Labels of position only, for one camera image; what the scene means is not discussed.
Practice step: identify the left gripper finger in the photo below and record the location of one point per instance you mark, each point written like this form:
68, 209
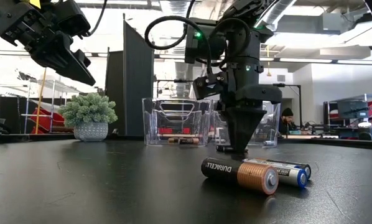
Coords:
61, 57
83, 58

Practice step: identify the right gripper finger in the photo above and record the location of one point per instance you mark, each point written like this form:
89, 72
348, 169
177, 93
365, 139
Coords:
242, 124

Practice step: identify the clear plastic bin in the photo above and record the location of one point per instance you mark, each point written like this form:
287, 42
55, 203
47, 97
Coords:
173, 121
268, 124

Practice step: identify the white battery blue end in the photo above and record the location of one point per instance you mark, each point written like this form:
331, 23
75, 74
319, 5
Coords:
268, 143
288, 175

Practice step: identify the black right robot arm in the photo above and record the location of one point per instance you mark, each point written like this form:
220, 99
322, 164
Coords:
242, 40

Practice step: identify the yellow tape tag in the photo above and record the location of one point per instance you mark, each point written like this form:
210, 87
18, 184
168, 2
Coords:
35, 3

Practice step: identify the person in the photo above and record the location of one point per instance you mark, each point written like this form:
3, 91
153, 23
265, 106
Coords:
287, 118

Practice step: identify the metal shelf rack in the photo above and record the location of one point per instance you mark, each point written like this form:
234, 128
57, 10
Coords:
53, 102

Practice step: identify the green artificial plant grey pot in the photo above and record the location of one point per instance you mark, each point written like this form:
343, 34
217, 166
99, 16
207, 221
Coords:
88, 118

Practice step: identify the black partition panel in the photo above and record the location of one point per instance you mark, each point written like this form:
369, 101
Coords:
136, 93

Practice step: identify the black low barrier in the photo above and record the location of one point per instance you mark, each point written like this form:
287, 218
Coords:
8, 109

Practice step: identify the cluttered workbench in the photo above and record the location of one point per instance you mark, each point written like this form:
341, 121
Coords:
329, 124

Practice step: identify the dark computer monitor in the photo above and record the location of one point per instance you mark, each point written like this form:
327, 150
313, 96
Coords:
352, 109

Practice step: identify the white round object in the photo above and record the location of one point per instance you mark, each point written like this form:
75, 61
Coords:
365, 125

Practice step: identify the grey wall vent grille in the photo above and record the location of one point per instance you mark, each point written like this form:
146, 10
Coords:
280, 78

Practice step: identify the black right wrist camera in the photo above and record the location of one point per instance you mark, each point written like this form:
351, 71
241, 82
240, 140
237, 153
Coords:
209, 87

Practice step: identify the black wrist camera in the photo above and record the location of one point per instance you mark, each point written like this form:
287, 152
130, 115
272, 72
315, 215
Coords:
75, 20
209, 87

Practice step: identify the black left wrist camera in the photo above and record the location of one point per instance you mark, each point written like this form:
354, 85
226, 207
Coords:
75, 20

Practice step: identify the black metal rig frame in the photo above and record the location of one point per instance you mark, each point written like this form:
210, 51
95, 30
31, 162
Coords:
285, 85

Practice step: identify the silver ventilation duct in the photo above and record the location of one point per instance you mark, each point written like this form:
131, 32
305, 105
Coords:
173, 34
279, 9

